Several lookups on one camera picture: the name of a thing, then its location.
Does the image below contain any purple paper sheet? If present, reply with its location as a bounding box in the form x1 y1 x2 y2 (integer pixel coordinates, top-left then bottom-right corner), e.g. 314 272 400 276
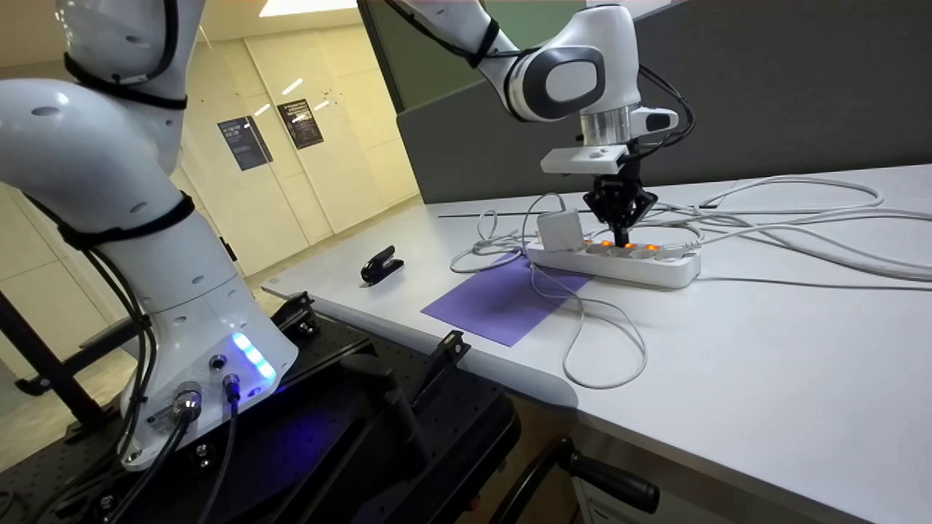
421 251 595 348

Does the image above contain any black clamp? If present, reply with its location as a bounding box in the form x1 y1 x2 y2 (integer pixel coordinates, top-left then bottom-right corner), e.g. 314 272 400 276
272 291 319 337
419 330 472 397

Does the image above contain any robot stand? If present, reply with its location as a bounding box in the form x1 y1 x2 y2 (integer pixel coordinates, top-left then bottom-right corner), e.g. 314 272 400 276
0 291 522 524

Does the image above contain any grey partition panel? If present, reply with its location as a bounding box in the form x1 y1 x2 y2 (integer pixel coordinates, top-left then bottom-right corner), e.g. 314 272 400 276
357 0 932 205

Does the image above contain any white power strip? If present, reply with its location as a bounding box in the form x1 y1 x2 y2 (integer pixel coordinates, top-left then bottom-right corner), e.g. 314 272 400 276
524 236 702 290

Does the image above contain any white power adapter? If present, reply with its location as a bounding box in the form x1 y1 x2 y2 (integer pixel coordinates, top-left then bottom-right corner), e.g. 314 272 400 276
537 210 586 253

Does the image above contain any black stapler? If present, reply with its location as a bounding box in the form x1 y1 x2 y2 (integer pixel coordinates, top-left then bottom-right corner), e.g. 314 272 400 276
360 245 405 287

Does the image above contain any ceiling light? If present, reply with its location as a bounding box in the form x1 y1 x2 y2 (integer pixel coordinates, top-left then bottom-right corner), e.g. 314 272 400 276
258 0 359 19

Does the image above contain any black handle bar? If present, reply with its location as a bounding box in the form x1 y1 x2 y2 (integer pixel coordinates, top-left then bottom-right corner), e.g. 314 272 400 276
492 437 661 524

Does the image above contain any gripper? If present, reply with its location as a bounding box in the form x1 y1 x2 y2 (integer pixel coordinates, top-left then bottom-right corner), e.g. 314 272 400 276
582 162 660 248

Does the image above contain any dark wall poster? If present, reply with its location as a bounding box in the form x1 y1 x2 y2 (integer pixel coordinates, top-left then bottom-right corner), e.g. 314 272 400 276
217 116 275 172
277 98 325 151

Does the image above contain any thick white cable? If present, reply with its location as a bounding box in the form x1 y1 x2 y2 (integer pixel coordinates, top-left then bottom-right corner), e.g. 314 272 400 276
650 175 932 284

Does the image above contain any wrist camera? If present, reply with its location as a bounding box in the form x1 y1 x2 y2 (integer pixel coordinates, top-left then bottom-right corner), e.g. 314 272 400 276
540 144 630 176

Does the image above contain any thin white cable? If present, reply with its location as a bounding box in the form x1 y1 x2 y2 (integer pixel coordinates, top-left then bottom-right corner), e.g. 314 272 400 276
698 275 932 291
449 192 649 390

